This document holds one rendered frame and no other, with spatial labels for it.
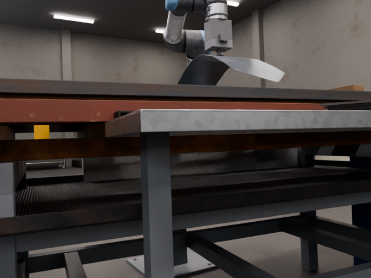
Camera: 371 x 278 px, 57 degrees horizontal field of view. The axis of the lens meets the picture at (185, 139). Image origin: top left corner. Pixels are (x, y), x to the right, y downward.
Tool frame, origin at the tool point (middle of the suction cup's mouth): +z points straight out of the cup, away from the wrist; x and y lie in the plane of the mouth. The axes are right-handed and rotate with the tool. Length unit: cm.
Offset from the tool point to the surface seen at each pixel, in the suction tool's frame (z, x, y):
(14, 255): 50, -37, -67
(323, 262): 100, 38, 82
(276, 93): 16.9, -36.7, -2.4
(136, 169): 41, 41, -23
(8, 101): 20, -38, -67
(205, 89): 16.3, -37.1, -23.9
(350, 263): 100, 31, 94
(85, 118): 23, -38, -53
